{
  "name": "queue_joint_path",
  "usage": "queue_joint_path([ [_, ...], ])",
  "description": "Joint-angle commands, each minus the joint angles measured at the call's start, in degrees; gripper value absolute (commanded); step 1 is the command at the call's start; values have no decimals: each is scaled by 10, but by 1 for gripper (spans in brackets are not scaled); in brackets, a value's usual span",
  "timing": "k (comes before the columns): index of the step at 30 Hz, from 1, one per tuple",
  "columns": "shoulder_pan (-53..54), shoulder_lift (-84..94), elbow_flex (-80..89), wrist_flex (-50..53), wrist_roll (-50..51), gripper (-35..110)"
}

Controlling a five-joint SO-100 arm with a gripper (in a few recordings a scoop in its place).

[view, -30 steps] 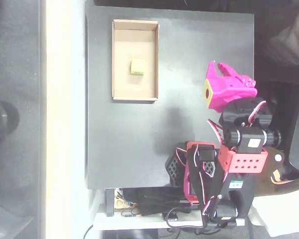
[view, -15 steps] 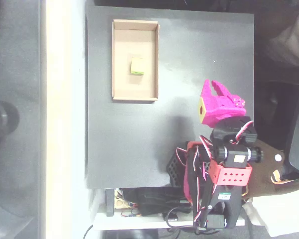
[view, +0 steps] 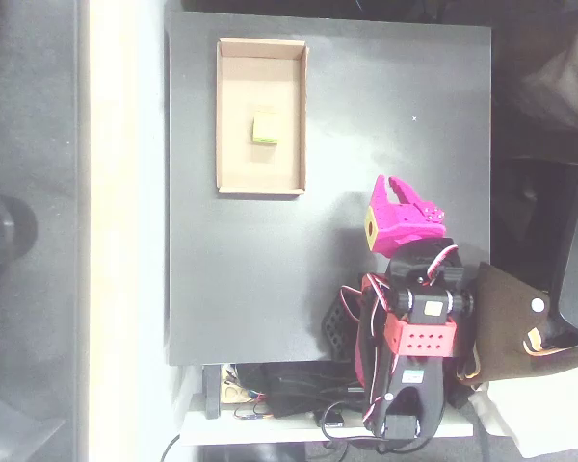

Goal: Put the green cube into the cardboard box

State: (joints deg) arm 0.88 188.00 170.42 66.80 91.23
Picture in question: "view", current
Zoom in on green cube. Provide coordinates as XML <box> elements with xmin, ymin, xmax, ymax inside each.
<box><xmin>251</xmin><ymin>109</ymin><xmax>278</xmax><ymax>145</ymax></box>

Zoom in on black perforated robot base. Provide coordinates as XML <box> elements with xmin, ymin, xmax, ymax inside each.
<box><xmin>321</xmin><ymin>295</ymin><xmax>362</xmax><ymax>362</ymax></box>

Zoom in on shallow cardboard box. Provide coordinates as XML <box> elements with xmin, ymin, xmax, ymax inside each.
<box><xmin>215</xmin><ymin>37</ymin><xmax>310</xmax><ymax>196</ymax></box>

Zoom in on brown leather bag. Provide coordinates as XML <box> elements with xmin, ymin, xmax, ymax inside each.
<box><xmin>455</xmin><ymin>261</ymin><xmax>578</xmax><ymax>387</ymax></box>

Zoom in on black power adapter brick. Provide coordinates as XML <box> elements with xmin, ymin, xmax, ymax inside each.
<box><xmin>264</xmin><ymin>363</ymin><xmax>367</xmax><ymax>420</ymax></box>

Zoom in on beige controller circuit board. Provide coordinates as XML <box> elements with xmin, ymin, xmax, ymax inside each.
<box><xmin>220</xmin><ymin>365</ymin><xmax>266</xmax><ymax>405</ymax></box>

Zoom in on white shelf board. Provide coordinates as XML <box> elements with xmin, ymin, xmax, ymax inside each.
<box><xmin>180</xmin><ymin>394</ymin><xmax>476</xmax><ymax>447</ymax></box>

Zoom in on white crumpled sheet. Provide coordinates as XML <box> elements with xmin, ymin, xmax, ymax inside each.
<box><xmin>471</xmin><ymin>365</ymin><xmax>578</xmax><ymax>458</ymax></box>

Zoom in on black table clamp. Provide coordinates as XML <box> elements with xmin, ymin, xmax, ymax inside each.
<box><xmin>201</xmin><ymin>364</ymin><xmax>223</xmax><ymax>420</ymax></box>

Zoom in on black round cylinder object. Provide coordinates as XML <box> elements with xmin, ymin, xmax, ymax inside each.
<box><xmin>0</xmin><ymin>194</ymin><xmax>39</xmax><ymax>290</ymax></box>

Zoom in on red white black servo wire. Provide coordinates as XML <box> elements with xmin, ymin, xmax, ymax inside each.
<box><xmin>340</xmin><ymin>284</ymin><xmax>367</xmax><ymax>333</ymax></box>

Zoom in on long black looped cable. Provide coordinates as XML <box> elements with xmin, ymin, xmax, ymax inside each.
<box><xmin>321</xmin><ymin>401</ymin><xmax>447</xmax><ymax>453</ymax></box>

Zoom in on short black cable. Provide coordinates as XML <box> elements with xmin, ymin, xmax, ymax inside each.
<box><xmin>161</xmin><ymin>432</ymin><xmax>182</xmax><ymax>462</ymax></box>

